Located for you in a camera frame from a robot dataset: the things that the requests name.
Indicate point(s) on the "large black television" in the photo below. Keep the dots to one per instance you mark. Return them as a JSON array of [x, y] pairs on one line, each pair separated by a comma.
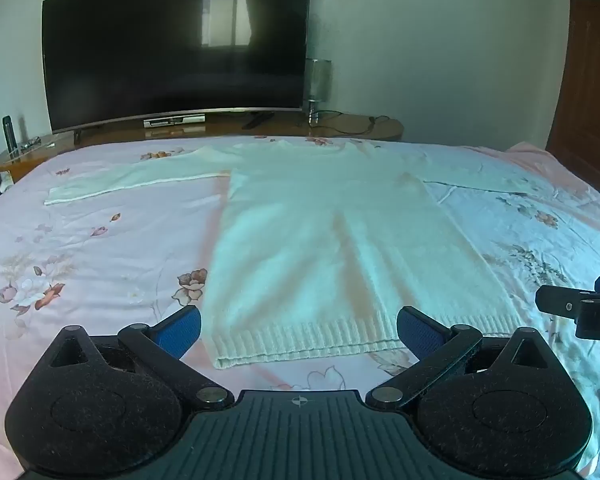
[[170, 45]]

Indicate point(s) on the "white knitted sweater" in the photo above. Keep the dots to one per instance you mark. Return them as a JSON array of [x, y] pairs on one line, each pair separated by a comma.
[[330, 240]]

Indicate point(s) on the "wooden television cabinet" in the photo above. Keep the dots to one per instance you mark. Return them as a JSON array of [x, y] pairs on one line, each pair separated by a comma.
[[360, 127]]

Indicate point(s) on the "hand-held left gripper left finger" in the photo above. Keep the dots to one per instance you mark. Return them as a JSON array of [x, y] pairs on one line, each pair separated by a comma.
[[180, 331]]

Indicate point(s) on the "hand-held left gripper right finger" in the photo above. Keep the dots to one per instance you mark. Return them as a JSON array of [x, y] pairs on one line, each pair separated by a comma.
[[419, 331]]

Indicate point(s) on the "glass table lamp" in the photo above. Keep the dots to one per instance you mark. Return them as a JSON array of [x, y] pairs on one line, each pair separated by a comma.
[[317, 80]]

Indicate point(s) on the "grey set-top box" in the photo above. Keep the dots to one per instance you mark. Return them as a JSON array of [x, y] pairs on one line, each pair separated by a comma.
[[174, 121]]

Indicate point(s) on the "pink floral bedsheet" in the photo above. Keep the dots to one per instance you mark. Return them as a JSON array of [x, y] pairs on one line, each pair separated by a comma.
[[105, 260]]

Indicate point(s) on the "eyeglasses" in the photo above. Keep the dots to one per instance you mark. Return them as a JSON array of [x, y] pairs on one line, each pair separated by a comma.
[[30, 143]]

